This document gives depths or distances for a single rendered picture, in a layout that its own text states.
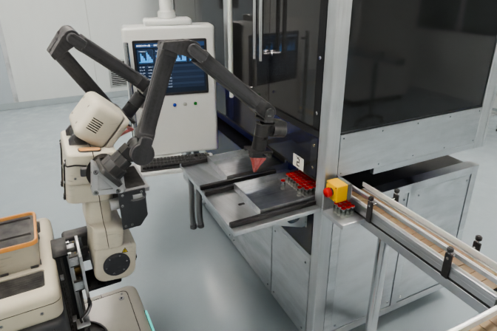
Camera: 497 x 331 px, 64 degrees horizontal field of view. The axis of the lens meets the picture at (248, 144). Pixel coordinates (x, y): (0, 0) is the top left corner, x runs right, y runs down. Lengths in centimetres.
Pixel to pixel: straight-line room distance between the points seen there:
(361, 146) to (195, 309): 140
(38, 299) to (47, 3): 555
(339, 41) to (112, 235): 112
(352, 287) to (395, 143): 75
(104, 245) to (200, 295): 107
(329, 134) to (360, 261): 74
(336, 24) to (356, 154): 55
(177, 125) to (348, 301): 133
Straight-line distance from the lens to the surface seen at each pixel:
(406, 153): 194
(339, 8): 150
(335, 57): 152
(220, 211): 170
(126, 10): 685
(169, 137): 242
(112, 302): 227
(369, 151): 177
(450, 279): 150
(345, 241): 193
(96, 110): 147
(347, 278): 209
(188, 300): 260
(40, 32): 677
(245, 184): 187
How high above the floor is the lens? 177
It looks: 22 degrees down
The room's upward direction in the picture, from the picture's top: straight up
